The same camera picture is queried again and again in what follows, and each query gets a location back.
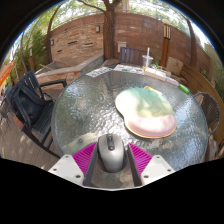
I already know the white open sketchbook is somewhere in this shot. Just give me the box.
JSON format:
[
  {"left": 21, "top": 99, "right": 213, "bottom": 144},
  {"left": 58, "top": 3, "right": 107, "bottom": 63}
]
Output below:
[{"left": 143, "top": 67, "right": 168, "bottom": 81}]

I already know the orange patio umbrella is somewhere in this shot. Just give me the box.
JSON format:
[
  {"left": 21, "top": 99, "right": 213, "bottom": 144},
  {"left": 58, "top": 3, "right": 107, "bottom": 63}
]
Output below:
[{"left": 0, "top": 59, "right": 17, "bottom": 88}]

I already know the wooden lamp post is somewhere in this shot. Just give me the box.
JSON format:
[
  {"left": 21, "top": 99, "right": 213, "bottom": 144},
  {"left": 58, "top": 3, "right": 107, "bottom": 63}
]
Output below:
[{"left": 159, "top": 19, "right": 172, "bottom": 68}]

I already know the yellow sticky note pad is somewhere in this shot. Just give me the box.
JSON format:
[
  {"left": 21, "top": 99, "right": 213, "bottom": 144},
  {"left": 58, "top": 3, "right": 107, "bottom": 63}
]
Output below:
[{"left": 143, "top": 85, "right": 161, "bottom": 95}]

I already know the green marker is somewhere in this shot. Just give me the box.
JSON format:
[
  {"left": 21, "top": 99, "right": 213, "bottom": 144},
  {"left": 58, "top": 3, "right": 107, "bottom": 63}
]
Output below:
[{"left": 178, "top": 83, "right": 191, "bottom": 95}]

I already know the grey wall utility box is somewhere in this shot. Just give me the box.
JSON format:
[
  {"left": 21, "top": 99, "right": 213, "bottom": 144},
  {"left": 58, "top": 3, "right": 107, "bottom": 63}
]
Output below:
[{"left": 117, "top": 41, "right": 128, "bottom": 53}]

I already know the dark wicker chair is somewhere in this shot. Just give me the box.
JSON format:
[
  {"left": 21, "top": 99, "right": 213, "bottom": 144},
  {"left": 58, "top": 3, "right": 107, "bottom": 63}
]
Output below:
[{"left": 193, "top": 91, "right": 221, "bottom": 161}]

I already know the black slatted patio chair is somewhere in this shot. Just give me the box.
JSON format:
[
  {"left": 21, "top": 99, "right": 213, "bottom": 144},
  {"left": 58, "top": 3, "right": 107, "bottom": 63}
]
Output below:
[{"left": 4, "top": 69, "right": 68, "bottom": 159}]

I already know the stone water basin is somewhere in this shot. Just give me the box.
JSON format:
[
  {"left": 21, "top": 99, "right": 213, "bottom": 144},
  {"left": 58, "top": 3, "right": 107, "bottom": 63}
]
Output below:
[{"left": 34, "top": 53, "right": 105, "bottom": 83}]

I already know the wooden slatted bench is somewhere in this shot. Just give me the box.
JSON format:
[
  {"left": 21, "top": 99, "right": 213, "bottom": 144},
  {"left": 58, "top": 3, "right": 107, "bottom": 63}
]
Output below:
[{"left": 181, "top": 63, "right": 224, "bottom": 144}]

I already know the large tree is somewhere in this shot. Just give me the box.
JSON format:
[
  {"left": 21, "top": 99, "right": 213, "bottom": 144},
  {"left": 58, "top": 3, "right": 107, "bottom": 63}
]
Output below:
[{"left": 76, "top": 0, "right": 123, "bottom": 61}]

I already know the grey computer mouse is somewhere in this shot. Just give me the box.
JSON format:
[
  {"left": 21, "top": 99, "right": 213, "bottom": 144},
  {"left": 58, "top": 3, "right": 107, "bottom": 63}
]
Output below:
[{"left": 97, "top": 133, "right": 126, "bottom": 173}]

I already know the pastel green pink mouse pad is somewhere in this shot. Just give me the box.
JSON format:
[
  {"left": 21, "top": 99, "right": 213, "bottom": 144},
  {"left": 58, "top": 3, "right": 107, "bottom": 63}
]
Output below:
[{"left": 114, "top": 87, "right": 178, "bottom": 139}]

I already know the tan stone slab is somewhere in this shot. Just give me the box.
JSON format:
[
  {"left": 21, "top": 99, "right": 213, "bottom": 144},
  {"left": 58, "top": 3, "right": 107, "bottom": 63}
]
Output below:
[{"left": 166, "top": 56, "right": 184, "bottom": 77}]

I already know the slender tree trunk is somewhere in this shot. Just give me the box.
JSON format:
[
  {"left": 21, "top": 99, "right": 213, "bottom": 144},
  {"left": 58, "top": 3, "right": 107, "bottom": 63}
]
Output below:
[{"left": 184, "top": 16, "right": 198, "bottom": 68}]

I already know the black and white patterned sheet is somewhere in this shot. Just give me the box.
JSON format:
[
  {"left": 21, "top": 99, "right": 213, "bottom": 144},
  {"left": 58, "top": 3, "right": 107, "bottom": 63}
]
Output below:
[{"left": 85, "top": 66, "right": 114, "bottom": 78}]

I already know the black bag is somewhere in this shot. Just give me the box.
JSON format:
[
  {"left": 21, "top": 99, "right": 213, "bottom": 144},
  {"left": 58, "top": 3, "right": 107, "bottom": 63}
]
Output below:
[{"left": 11, "top": 83, "right": 54, "bottom": 126}]

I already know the dark wooden slatted chair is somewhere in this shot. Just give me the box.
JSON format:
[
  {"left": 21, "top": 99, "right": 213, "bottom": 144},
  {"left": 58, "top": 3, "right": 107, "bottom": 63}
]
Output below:
[{"left": 119, "top": 46, "right": 149, "bottom": 66}]

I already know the clear plastic cup with straw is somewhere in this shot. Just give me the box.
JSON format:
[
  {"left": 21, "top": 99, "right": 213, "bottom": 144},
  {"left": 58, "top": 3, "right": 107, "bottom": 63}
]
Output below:
[{"left": 142, "top": 47, "right": 154, "bottom": 72}]

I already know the white and blue book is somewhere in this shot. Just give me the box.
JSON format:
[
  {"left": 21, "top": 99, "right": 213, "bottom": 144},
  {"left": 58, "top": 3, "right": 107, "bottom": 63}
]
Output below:
[{"left": 165, "top": 75, "right": 181, "bottom": 87}]

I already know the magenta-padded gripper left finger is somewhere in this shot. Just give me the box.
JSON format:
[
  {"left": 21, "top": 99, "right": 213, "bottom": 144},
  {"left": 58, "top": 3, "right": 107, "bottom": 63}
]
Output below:
[{"left": 48, "top": 142, "right": 100, "bottom": 188}]

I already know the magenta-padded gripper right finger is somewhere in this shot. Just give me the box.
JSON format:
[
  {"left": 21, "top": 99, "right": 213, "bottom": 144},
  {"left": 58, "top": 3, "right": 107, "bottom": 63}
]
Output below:
[{"left": 126, "top": 142, "right": 176, "bottom": 188}]

